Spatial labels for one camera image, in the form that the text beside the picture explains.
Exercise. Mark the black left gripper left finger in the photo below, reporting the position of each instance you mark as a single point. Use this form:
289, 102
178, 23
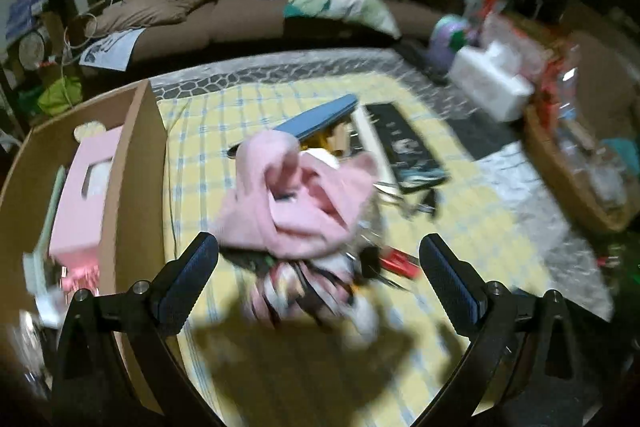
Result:
176, 289

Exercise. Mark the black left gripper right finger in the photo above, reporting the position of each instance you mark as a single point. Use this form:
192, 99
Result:
458, 287

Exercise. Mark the pink cloth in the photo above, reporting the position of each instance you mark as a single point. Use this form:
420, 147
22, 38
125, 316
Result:
293, 205

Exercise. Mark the cardboard box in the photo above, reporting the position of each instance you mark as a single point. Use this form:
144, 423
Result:
110, 365

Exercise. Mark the red lipstick tube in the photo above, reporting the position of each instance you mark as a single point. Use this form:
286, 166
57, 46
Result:
400, 263

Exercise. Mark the yellow plaid tablecloth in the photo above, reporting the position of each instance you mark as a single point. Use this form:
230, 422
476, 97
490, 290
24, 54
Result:
381, 361

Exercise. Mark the pink tissue box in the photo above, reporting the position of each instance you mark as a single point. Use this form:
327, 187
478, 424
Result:
77, 226

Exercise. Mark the patterned pink black scarf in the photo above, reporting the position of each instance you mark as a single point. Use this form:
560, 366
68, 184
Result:
323, 290

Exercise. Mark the wicker basket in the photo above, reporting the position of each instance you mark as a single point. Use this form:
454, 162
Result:
572, 191

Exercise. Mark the white nail buffer stick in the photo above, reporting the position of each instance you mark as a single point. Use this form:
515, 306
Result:
368, 138

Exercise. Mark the blue nail file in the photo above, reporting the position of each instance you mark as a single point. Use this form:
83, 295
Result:
302, 126

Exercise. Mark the white tissue box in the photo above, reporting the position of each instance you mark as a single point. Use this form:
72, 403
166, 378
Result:
490, 79

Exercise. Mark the white paper sheet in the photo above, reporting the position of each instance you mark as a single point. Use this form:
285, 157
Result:
112, 52

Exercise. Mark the purple round toy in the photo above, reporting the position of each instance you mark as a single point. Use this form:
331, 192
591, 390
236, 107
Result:
450, 34

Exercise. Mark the brown cushion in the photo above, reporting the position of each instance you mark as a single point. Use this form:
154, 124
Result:
135, 14

